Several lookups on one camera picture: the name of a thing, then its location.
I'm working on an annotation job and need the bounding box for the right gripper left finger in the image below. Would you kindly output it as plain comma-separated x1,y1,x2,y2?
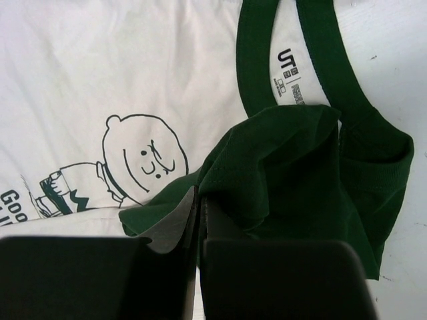
1,187,199,319

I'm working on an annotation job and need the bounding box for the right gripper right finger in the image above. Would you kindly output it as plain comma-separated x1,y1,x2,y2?
199,197,377,319

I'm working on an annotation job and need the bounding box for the white and green raglan t-shirt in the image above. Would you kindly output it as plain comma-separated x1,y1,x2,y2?
1,1,414,279

